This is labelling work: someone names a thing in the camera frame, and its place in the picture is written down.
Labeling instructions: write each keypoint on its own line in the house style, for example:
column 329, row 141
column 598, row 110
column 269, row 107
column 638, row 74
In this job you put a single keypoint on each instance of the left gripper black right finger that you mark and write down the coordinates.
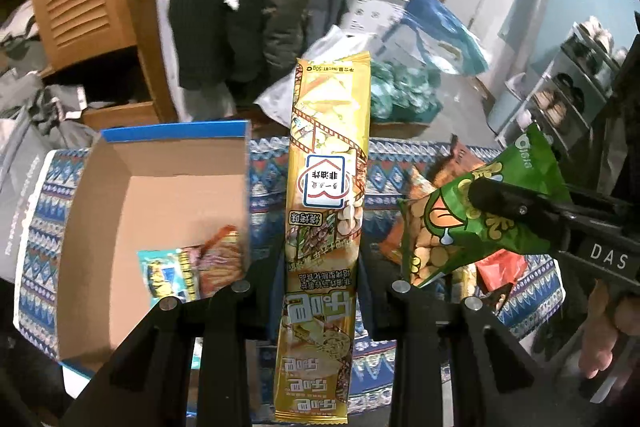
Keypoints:
column 494, row 381

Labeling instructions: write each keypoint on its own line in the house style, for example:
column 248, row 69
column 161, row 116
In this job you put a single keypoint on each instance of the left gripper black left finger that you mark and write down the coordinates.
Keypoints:
column 180, row 346

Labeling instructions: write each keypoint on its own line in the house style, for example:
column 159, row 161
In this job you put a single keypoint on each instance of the teal snack bag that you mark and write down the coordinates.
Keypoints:
column 167, row 273

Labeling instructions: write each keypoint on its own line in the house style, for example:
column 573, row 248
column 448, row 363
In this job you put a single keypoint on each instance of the red orange snack bag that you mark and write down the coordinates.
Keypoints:
column 501, row 268

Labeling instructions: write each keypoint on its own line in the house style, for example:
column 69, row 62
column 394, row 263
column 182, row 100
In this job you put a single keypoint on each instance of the french fries snack bag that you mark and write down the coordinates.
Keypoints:
column 218, row 262

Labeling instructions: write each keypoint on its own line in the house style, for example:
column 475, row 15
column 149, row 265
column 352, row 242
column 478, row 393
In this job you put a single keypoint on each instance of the long yellow snack pack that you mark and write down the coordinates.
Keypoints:
column 327, row 178

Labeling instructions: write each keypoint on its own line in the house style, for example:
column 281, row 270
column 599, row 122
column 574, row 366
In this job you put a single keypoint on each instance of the orange popcorn snack bag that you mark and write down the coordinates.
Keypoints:
column 405, row 226

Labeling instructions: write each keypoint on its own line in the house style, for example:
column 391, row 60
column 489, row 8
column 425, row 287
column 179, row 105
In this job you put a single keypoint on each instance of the green peanut snack bag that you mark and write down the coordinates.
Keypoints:
column 447, row 232

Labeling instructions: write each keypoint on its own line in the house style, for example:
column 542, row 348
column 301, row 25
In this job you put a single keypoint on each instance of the orange brown chip bag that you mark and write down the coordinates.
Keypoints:
column 461, row 160

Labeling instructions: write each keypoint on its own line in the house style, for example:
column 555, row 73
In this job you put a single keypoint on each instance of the person's right hand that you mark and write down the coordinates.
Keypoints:
column 601, row 332

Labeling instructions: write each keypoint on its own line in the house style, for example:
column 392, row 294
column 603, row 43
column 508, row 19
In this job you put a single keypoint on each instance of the blue patterned tablecloth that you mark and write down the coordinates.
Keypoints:
column 398, row 167

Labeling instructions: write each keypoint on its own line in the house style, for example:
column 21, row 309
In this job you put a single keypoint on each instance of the shoe rack with shoes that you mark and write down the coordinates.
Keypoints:
column 563, row 101

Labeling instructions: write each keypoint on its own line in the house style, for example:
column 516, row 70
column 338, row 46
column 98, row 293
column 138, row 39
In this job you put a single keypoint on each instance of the blue cardboard box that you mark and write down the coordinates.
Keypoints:
column 143, row 189

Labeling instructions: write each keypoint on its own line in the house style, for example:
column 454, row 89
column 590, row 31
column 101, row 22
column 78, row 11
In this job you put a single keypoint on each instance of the teal checkered cloth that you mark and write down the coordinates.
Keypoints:
column 404, row 94

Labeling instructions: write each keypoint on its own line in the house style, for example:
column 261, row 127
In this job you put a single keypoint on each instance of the blue white plastic bag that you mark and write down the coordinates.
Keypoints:
column 430, row 34

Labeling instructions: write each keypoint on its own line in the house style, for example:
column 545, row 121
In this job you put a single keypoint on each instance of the grey printed tote bag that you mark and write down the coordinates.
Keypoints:
column 21, row 161

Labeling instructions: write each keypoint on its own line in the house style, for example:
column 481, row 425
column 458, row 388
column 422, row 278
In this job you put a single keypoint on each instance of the grey clothes pile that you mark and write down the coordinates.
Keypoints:
column 53, row 112

